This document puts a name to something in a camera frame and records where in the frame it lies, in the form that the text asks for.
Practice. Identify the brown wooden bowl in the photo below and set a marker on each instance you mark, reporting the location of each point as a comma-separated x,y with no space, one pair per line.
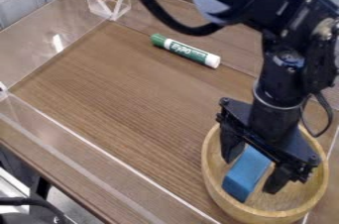
262,208

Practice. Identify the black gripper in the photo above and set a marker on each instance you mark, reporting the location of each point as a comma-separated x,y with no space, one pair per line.
265,125

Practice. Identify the blue rectangular block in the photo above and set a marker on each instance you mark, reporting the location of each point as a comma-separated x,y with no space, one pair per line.
244,174

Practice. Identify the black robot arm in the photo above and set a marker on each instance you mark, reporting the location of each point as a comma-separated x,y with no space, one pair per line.
298,68

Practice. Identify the green Expo marker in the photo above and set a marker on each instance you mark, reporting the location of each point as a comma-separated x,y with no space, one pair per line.
185,51

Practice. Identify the clear acrylic corner bracket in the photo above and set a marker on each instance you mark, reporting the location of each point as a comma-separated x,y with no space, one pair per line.
109,9

